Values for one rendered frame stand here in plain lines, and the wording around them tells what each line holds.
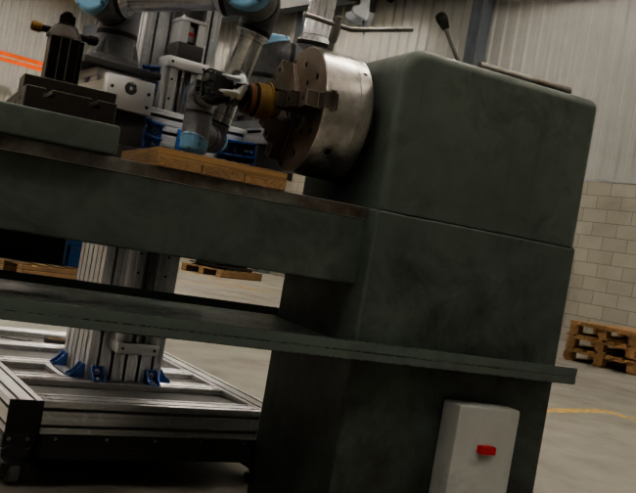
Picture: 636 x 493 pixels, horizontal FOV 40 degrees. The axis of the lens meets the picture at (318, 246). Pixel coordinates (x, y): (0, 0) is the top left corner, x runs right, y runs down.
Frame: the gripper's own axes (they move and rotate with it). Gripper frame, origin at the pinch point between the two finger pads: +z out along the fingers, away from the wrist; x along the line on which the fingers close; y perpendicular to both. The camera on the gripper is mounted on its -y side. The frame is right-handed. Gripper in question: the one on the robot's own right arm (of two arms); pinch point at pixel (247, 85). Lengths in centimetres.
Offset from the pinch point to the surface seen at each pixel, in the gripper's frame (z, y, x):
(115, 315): 27, 27, -55
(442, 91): 18.3, -42.2, 6.7
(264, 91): 0.6, -4.4, -0.4
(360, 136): 11.4, -26.2, -7.2
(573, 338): -548, -596, -87
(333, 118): 12.1, -18.1, -4.8
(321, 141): 10.0, -17.1, -10.2
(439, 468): 22, -57, -82
